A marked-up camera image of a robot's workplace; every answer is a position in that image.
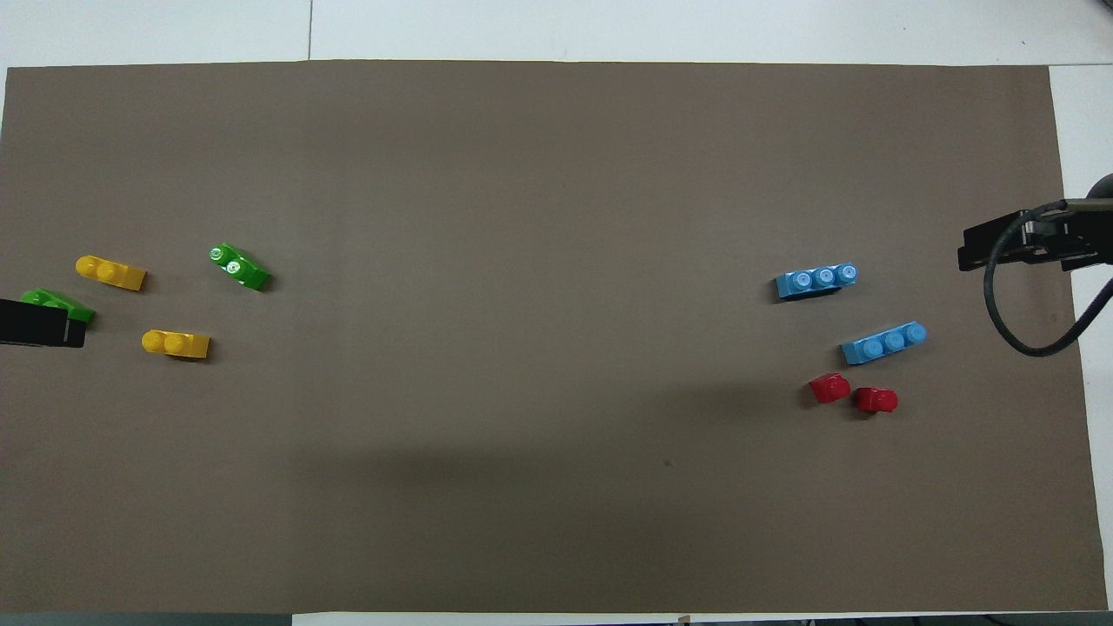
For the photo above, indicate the green two-stud toy block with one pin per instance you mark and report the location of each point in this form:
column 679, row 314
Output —
column 248, row 274
column 63, row 304

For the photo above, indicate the brown paper table mat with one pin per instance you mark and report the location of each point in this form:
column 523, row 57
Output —
column 556, row 174

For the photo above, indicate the red one-stud toy block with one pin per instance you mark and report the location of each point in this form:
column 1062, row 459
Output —
column 830, row 388
column 876, row 400

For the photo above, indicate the blue three-stud toy block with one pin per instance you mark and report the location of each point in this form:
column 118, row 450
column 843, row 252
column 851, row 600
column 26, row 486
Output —
column 813, row 283
column 878, row 346

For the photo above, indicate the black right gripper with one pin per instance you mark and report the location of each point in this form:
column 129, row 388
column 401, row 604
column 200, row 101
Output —
column 1078, row 235

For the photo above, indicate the yellow two-stud toy block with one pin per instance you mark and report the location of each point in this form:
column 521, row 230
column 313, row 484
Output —
column 110, row 272
column 176, row 344

